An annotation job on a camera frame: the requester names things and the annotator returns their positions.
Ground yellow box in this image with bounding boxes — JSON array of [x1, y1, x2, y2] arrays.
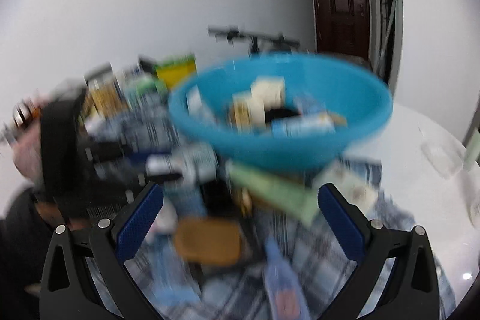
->
[[155, 54, 198, 89]]

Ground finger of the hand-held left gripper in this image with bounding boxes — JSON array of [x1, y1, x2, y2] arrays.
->
[[125, 170, 184, 187], [90, 142, 131, 164]]

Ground blue bottle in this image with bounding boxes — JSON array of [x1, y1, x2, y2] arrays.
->
[[262, 238, 310, 320]]

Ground dark brown door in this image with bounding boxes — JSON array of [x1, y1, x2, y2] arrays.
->
[[308, 0, 371, 59]]

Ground clear plastic container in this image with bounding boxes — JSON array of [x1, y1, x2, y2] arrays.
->
[[420, 139, 463, 179]]

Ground brown hexagonal box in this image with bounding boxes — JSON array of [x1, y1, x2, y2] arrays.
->
[[173, 218, 243, 265]]

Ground green tube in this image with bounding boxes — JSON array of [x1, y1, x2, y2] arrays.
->
[[227, 162, 320, 228]]

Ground green tissue packet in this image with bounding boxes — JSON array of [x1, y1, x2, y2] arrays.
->
[[123, 77, 160, 108]]

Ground blue plastic basin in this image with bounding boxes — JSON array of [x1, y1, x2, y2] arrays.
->
[[167, 53, 394, 171]]

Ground cream packet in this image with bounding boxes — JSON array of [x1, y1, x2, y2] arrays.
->
[[314, 160, 379, 216]]

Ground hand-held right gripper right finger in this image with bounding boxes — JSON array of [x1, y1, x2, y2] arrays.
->
[[318, 183, 440, 320]]

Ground blue plaid cloth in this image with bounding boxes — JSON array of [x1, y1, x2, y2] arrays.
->
[[80, 106, 456, 320]]

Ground person's left hand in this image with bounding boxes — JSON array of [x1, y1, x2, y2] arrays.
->
[[14, 123, 43, 190]]

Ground black bicycle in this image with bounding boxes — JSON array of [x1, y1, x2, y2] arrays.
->
[[207, 25, 301, 55]]

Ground light blue box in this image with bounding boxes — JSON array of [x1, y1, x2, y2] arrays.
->
[[271, 115, 335, 138]]

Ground clear jar with yellow contents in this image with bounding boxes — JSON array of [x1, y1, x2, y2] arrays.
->
[[84, 64, 125, 119]]

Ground white desktop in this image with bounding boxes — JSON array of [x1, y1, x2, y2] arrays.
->
[[339, 100, 480, 317]]

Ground black pouch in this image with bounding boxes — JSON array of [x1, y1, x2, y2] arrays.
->
[[263, 107, 301, 126]]

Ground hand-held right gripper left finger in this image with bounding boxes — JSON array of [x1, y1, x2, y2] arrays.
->
[[39, 182, 164, 320]]

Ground person's left forearm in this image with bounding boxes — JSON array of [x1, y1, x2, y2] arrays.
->
[[0, 187, 57, 320]]

